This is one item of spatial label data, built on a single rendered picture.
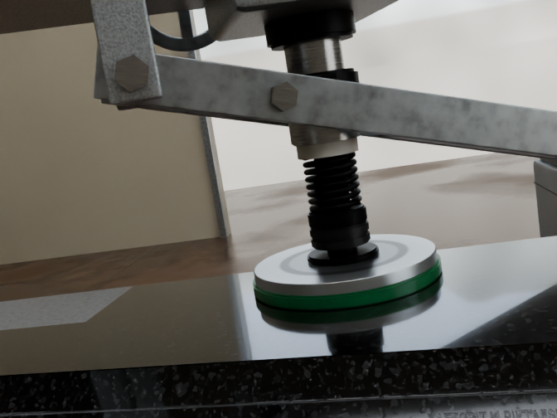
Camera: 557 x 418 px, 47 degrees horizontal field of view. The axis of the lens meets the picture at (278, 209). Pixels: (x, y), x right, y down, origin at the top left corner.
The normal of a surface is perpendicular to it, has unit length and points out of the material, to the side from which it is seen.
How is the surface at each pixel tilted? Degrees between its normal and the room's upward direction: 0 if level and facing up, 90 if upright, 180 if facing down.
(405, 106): 90
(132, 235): 90
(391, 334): 0
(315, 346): 0
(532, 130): 90
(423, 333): 0
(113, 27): 90
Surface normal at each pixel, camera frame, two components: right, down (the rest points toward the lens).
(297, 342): -0.15, -0.98
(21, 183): -0.15, 0.18
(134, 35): 0.21, 0.11
